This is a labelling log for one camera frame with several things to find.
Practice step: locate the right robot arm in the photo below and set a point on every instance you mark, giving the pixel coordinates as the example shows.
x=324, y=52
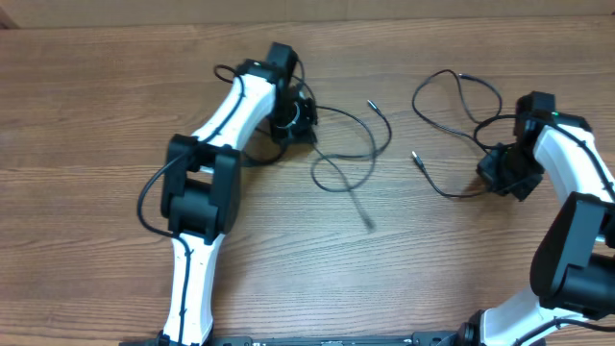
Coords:
x=569, y=284

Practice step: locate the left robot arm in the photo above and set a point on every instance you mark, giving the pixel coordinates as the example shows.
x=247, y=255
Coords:
x=202, y=182

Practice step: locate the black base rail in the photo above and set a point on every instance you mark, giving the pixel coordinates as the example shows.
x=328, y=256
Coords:
x=441, y=338

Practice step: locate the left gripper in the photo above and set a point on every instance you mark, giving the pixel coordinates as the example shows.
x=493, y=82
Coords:
x=283, y=134

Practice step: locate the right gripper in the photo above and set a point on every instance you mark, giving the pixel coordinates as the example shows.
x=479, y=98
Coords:
x=485, y=171

